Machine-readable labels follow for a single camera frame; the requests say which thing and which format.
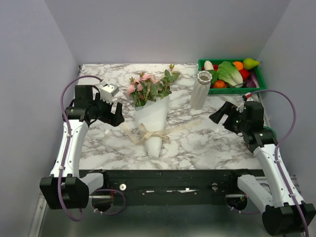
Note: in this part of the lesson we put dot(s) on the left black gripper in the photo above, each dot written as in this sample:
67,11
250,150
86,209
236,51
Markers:
110,118

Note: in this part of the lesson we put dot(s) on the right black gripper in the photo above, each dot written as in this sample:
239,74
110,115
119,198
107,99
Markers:
228,108

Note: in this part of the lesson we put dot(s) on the pink flower bouquet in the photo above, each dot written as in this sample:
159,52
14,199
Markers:
147,87

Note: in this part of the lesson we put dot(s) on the white wrapping paper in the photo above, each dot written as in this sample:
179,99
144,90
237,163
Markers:
153,116

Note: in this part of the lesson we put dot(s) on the cream ribbon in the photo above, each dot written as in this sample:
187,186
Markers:
162,134

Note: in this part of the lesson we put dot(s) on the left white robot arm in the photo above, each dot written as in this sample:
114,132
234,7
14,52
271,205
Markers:
64,187

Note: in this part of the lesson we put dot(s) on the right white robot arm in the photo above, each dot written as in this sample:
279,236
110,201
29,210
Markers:
283,209

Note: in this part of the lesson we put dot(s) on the white ribbed vase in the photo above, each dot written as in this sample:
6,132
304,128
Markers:
200,90

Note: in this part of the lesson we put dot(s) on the orange toy pumpkin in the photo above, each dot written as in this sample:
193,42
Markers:
219,84

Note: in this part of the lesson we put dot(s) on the green tape roll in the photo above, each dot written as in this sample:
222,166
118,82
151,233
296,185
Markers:
268,128

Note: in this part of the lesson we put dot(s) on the green toy cabbage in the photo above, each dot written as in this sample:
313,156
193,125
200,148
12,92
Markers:
228,73

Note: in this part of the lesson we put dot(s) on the purple toy eggplant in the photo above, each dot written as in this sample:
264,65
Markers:
252,81

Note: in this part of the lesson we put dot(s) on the red toy pepper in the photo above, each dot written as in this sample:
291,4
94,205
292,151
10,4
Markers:
245,74

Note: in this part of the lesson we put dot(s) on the white toy radish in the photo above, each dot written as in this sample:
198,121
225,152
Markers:
208,66

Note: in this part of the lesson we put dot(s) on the orange toy fruit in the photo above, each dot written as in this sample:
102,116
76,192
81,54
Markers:
239,65

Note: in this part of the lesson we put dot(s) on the green plastic tray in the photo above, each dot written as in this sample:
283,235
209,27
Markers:
229,90

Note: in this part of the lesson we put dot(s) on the green toy pear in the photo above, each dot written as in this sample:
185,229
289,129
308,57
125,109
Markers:
250,63

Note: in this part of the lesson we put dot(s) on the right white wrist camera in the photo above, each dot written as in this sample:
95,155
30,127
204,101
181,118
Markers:
245,98

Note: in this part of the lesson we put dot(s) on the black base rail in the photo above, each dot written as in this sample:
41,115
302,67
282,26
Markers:
172,187

